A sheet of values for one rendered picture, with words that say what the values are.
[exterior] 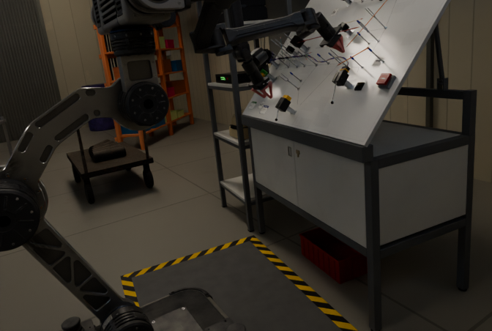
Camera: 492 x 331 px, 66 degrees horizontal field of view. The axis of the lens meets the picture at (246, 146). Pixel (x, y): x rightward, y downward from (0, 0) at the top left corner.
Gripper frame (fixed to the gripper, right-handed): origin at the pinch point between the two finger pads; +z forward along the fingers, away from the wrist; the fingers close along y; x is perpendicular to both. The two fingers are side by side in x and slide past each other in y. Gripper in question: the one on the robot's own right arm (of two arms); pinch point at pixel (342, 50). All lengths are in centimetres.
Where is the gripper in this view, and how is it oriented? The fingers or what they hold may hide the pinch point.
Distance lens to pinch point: 173.4
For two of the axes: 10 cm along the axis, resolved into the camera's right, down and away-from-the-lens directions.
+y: -5.8, 7.9, -2.0
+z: 6.8, 6.1, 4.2
